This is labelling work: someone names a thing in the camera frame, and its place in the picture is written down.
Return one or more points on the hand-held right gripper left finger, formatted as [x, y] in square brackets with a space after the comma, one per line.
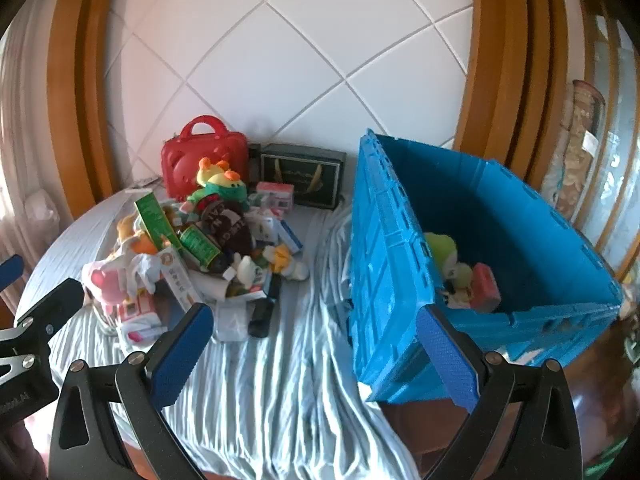
[182, 355]

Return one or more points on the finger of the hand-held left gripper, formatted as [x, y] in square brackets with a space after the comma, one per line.
[55, 305]
[10, 271]

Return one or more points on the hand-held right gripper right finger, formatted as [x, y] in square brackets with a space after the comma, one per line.
[445, 355]

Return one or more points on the pink pig plush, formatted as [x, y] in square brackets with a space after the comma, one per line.
[102, 280]

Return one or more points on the blue plastic crate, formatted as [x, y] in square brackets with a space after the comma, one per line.
[390, 260]

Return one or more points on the brown wooden desktop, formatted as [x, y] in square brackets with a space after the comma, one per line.
[605, 400]

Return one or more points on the pink white tissue pack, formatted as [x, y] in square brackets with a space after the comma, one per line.
[142, 332]

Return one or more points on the white box orange print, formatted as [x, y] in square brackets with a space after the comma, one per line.
[177, 275]

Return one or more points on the pink patterned packet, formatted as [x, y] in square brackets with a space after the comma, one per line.
[485, 285]

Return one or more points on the black remote control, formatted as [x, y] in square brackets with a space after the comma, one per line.
[265, 310]

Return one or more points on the light green plush toy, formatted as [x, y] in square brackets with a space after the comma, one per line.
[440, 252]

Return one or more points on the orange plush toy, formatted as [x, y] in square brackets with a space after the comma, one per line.
[137, 240]

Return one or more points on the white plush toy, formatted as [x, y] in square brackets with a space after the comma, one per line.
[247, 270]

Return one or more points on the green carton box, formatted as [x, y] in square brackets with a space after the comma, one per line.
[152, 215]

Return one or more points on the dark brown plush pouch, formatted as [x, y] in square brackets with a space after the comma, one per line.
[227, 230]

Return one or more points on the pale curtain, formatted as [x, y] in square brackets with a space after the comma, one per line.
[25, 135]

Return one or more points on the white blue box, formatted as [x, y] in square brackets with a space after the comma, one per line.
[290, 237]

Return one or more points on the pink white box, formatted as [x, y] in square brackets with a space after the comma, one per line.
[275, 192]

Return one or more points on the red plastic basket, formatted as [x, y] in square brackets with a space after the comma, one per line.
[200, 150]

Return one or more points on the black gift box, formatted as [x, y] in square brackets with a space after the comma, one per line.
[305, 175]

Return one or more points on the patterned rolled fabric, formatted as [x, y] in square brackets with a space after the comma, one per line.
[575, 150]

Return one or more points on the frosted glass door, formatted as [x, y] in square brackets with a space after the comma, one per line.
[615, 135]

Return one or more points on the wooden frame post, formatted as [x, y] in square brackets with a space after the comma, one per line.
[510, 60]
[75, 85]

